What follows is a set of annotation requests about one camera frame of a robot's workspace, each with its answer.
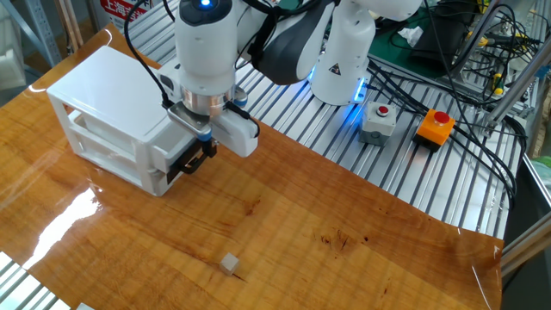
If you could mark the pale green bag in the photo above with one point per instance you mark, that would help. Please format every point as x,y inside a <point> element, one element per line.
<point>543,172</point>

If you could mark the white foam block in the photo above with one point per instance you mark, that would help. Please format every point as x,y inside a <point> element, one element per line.
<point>10,64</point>

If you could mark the brown cardboard box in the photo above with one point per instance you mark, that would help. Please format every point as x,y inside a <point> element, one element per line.
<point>543,125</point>

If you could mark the aluminium profile post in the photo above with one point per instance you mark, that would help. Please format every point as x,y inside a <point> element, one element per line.
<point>516,86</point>
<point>478,34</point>

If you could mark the thin wooden slats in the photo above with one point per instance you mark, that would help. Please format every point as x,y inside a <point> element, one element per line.
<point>71,26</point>

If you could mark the aluminium frame rail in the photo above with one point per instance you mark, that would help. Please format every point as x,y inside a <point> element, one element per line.
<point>527,245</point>

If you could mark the grey box with red button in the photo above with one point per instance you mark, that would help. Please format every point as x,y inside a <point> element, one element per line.
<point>378,125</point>

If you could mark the crumpled white paper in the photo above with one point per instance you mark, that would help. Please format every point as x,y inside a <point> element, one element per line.
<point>411,35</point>

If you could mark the red and white sign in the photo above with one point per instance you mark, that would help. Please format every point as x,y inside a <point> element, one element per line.
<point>118,10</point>

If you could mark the green table mat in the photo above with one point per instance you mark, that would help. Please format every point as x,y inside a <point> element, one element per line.
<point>387,51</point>

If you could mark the white plastic drawer cabinet frame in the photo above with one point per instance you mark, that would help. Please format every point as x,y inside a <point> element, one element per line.
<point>112,90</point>

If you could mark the printed white paper sheets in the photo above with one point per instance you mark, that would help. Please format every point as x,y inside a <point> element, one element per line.
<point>85,307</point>

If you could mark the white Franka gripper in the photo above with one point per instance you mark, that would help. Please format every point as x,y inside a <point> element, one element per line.
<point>239,138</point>

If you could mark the small wooden cube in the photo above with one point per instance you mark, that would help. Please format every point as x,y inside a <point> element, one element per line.
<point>229,263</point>

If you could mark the yellow green screwdriver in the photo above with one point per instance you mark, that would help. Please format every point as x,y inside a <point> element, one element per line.
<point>498,88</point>

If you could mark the orange box with red button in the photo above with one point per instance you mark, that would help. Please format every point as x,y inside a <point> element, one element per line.
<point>432,131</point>

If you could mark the glossy wood-grain mat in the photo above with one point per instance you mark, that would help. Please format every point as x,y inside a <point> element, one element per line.
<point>301,237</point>

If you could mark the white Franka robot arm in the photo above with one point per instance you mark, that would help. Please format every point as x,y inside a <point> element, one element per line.
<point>206,51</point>

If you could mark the grey perforated steel upright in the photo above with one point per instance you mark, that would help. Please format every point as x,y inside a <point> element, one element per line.
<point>43,30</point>

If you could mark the silver blue wrist bracket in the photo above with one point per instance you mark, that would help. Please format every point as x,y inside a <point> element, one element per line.
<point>189,118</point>

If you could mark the black rectangular box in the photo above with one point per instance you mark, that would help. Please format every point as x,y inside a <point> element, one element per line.
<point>439,43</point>

